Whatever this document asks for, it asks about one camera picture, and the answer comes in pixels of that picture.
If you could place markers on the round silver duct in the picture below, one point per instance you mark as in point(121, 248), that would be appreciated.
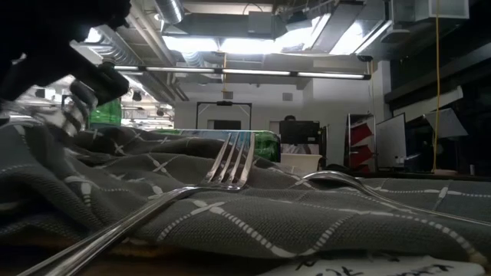
point(169, 9)

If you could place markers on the grey ceiling unit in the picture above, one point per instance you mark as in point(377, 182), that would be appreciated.
point(261, 25)

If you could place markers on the black gate frame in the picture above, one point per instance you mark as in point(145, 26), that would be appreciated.
point(224, 103)

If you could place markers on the white angled panel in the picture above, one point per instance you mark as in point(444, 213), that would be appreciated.
point(447, 122)

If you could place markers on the large silver ventilation duct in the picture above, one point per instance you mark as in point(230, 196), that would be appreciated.
point(126, 53)

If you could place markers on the long ceiling light bar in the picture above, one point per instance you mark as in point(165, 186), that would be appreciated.
point(253, 72)

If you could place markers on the green glass water bottle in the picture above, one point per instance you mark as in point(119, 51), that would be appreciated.
point(105, 115)
point(266, 147)

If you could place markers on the whiteboard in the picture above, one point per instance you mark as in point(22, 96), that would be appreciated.
point(391, 142)

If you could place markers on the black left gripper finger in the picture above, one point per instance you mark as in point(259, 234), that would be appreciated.
point(82, 97)
point(101, 84)

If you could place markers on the grey wall vent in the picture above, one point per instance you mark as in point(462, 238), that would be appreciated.
point(227, 95)
point(287, 96)

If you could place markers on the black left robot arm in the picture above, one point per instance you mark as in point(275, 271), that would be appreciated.
point(57, 15)

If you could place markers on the silver spoon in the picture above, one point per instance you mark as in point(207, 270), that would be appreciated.
point(331, 173)

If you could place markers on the silver fork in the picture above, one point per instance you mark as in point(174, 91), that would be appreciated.
point(19, 108)
point(226, 186)

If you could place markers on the person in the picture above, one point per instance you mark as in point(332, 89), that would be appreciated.
point(289, 118)

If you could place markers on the white handwritten paper label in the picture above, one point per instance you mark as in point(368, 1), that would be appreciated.
point(364, 268)

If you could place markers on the grey checked kitchen cloth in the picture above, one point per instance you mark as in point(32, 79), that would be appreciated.
point(268, 226)

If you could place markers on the black monitor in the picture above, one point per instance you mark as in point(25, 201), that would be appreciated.
point(299, 132)

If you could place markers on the red storage shelf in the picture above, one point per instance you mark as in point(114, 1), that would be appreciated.
point(360, 134)

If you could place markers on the bright ceiling light panel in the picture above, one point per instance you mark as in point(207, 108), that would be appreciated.
point(249, 45)

